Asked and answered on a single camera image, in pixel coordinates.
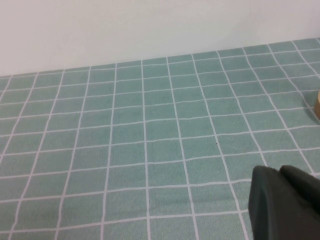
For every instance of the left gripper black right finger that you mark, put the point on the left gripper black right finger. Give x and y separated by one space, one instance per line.
306 207

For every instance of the green white checked tablecloth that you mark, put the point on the green white checked tablecloth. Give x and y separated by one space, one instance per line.
150 137

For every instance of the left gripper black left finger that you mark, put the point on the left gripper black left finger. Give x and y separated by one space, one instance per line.
265 205

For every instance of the wooden headphone stand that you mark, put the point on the wooden headphone stand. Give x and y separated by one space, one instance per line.
317 105

